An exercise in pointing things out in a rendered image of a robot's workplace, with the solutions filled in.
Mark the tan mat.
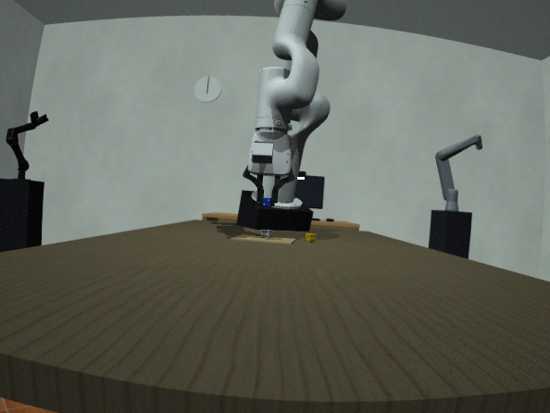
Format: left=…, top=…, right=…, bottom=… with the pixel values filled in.
left=231, top=234, right=295, bottom=244

